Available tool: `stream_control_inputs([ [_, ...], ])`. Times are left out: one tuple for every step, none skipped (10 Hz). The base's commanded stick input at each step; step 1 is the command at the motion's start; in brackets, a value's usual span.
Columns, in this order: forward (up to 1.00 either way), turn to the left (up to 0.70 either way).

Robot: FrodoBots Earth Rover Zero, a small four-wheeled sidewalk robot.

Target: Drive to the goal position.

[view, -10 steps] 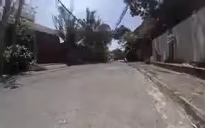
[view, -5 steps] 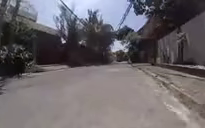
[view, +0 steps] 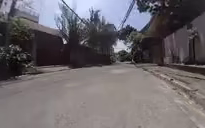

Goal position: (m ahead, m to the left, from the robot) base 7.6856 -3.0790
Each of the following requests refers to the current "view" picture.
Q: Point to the pale concrete wall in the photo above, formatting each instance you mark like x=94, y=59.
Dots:
x=193, y=43

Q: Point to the grey asphalt road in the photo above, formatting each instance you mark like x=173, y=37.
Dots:
x=100, y=96

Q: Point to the large overhanging tree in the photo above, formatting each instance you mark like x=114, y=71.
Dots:
x=170, y=13

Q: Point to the dark brown wall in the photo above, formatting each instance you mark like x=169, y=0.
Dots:
x=53, y=50

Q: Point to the grey concrete sidewalk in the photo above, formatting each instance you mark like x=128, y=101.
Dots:
x=190, y=80

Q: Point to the group of trees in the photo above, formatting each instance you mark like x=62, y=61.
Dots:
x=90, y=33

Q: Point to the concrete kerb strip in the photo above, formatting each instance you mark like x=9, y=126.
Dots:
x=40, y=70

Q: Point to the flowering green bush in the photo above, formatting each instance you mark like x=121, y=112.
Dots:
x=11, y=56

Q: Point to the building with grey roof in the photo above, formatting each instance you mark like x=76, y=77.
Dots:
x=23, y=15

